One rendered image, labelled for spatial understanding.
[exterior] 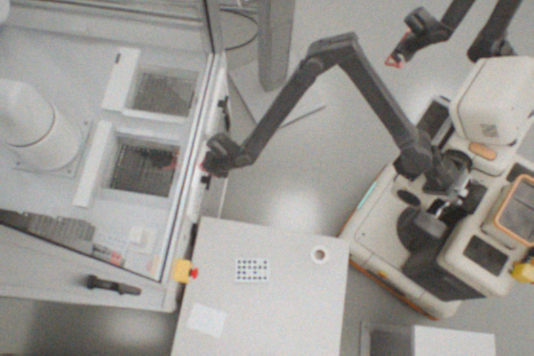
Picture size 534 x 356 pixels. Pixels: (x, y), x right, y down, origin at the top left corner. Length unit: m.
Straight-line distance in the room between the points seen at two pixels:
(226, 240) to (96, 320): 1.11
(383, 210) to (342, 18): 1.48
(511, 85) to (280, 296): 0.96
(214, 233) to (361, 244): 0.84
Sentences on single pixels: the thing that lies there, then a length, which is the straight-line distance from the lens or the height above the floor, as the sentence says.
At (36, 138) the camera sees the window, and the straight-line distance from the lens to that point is 0.60.
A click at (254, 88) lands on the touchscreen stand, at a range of 2.63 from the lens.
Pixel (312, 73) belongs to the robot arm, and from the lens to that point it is 1.00.
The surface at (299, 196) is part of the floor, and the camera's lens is 2.37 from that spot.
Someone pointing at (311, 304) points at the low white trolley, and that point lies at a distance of 1.50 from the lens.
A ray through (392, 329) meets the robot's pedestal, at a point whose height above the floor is 0.02.
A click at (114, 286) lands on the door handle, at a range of 0.77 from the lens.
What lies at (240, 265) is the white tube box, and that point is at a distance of 1.47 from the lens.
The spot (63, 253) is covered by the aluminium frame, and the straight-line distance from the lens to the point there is 0.67.
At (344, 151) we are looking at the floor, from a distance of 2.51.
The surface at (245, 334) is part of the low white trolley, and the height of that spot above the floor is 0.76.
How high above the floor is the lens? 2.25
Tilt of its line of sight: 72 degrees down
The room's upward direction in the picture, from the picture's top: 2 degrees counter-clockwise
